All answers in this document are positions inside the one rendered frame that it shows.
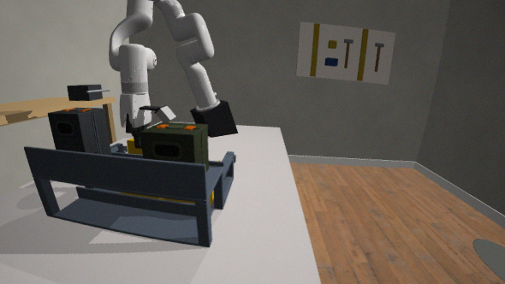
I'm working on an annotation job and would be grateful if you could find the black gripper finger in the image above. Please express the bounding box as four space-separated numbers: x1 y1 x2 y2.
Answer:
140 123 150 131
126 114 142 149

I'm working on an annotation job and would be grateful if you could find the dark green case with handle slot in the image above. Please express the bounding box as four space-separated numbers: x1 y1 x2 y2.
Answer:
140 122 209 172

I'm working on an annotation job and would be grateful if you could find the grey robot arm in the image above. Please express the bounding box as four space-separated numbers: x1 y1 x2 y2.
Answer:
109 0 220 122

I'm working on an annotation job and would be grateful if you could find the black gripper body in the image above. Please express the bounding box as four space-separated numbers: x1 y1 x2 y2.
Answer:
120 92 152 128

